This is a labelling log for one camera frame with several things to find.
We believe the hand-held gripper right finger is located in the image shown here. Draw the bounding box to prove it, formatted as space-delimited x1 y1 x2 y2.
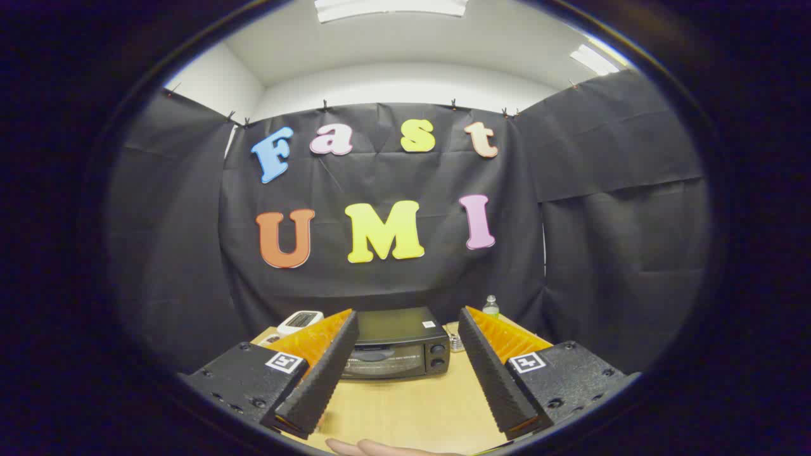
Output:
457 306 629 441

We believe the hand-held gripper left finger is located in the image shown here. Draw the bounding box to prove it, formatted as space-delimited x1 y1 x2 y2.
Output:
179 308 360 440

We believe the black toaster oven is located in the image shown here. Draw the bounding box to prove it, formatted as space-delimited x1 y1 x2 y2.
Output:
339 307 452 381

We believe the white pop-up toaster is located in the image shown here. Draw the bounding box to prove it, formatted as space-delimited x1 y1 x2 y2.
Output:
278 310 325 336

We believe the ceiling light panel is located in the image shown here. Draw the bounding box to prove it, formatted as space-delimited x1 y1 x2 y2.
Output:
315 0 468 23
570 43 627 76

